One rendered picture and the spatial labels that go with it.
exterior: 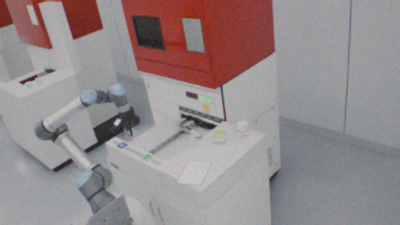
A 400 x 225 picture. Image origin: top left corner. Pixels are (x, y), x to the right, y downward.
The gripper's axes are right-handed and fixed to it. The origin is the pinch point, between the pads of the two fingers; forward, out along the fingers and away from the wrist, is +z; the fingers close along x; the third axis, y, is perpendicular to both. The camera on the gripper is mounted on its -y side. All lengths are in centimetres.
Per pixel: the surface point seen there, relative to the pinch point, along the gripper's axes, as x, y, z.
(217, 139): -31, 41, 13
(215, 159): -40, 28, 16
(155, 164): -13.9, 4.0, 15.3
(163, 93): 45, 59, 8
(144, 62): 53, 54, -19
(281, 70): 43, 206, 52
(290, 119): 34, 203, 110
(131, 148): 13.7, 4.3, 15.1
